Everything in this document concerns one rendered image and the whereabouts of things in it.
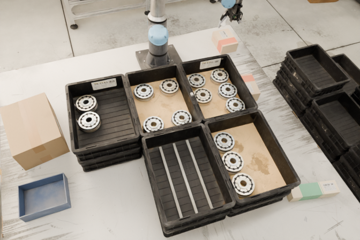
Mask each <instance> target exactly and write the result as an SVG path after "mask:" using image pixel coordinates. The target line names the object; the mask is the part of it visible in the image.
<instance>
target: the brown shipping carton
mask: <svg viewBox="0 0 360 240"><path fill-rule="evenodd" d="M0 113H1V117H2V121H3V125H4V128H5V133H6V136H7V140H8V143H9V147H10V151H11V155H12V157H13V158H14V159H15V160H16V161H17V162H18V163H19V164H20V165H21V166H22V167H23V168H24V170H25V171H26V170H29V169H31V168H34V167H36V166H38V165H41V164H43V163H45V162H47V161H50V160H52V159H54V158H57V157H59V156H61V155H63V154H66V153H68V152H70V150H69V147H68V145H67V143H66V140H65V137H64V134H63V132H62V129H61V127H60V124H59V122H58V119H57V117H56V114H55V112H54V109H53V107H52V106H51V104H50V102H49V100H48V98H47V96H46V94H45V92H43V93H41V94H38V95H35V96H32V97H29V98H26V99H24V100H21V101H18V102H15V103H12V104H9V105H7V106H4V107H1V108H0Z"/></svg>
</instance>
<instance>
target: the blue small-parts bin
mask: <svg viewBox="0 0 360 240"><path fill-rule="evenodd" d="M68 208H71V200H70V193H69V185H68V178H67V177H66V176H65V174H64V173H60V174H56V175H52V176H49V177H46V178H42V179H38V180H35V181H32V182H29V183H25V184H22V185H18V217H19V219H21V220H22V221H24V222H28V221H32V220H35V219H38V218H41V217H44V216H47V215H50V214H53V213H57V212H60V211H63V210H65V209H68Z"/></svg>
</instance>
